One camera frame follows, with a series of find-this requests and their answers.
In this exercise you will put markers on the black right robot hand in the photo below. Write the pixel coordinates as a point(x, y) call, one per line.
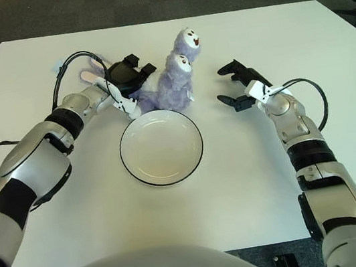
point(250, 76)

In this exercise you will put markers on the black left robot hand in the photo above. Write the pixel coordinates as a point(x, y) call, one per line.
point(125, 75)

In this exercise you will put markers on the purple plush rabbit doll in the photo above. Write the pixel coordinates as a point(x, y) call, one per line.
point(174, 86)

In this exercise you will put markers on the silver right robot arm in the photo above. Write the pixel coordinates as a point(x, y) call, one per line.
point(298, 124)

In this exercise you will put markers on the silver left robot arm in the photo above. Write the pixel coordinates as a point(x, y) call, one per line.
point(33, 163)

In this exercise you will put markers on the white plate with black rim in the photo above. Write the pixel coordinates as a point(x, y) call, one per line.
point(161, 146)

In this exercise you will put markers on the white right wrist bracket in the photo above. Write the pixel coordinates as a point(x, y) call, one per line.
point(259, 90)

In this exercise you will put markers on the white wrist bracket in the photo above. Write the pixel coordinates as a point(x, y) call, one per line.
point(128, 105)
point(259, 90)

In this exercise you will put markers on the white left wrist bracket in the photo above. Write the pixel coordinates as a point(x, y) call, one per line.
point(128, 105)

